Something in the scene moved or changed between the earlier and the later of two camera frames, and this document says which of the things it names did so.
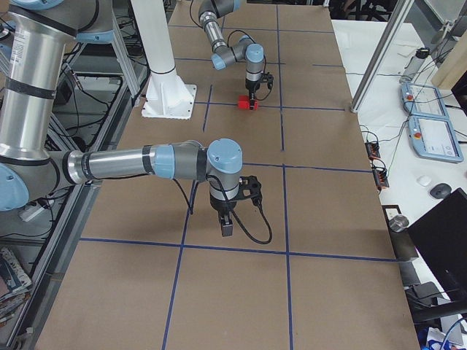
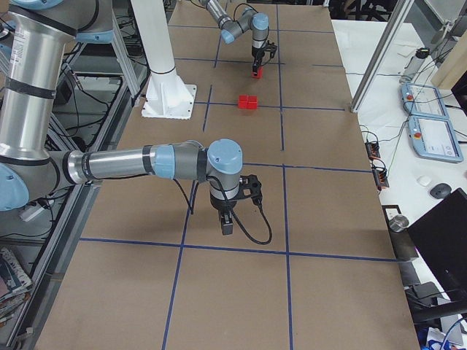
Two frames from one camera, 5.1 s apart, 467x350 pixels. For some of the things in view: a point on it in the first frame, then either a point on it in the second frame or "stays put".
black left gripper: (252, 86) → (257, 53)
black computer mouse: (441, 190) stays put
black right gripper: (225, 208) stays put
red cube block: (243, 102) stays put
